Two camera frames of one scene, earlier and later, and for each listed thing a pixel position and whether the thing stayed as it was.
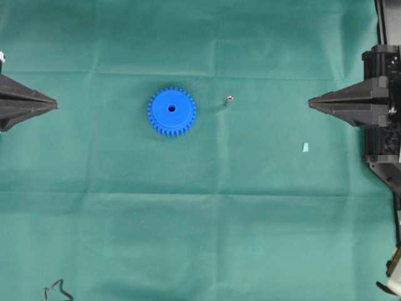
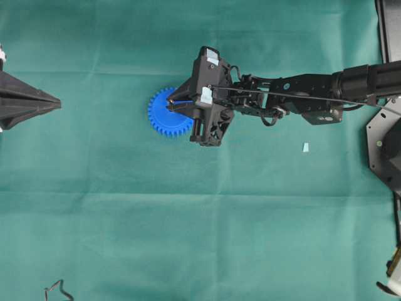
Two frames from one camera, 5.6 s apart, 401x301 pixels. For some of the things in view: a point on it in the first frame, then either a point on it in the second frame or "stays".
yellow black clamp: x=390 y=265 stays
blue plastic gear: x=171 y=111 stays
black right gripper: x=374 y=104 to x=213 y=86
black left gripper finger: x=14 y=111 stays
